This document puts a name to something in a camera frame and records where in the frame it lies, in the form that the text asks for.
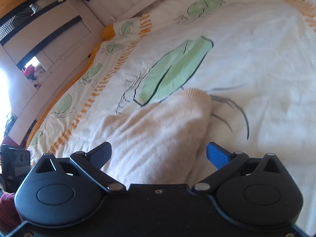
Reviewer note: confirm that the red gloved right hand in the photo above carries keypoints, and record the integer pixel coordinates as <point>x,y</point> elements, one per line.
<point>10,218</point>

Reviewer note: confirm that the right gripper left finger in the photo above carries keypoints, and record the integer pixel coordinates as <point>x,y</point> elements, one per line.
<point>89,165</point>

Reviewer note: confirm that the white leaf-print duvet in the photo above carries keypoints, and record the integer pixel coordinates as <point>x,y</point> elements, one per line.
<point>254,58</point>

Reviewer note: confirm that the white wooden bed frame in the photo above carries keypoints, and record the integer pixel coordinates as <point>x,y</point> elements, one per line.
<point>41,54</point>

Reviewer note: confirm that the beige knit sweater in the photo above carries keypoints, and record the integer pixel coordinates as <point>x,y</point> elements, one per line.
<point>158,143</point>

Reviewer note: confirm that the orange bed sheet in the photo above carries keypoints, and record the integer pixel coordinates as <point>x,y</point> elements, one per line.
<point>108,33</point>

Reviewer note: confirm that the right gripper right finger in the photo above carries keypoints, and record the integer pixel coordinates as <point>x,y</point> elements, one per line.
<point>227,165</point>

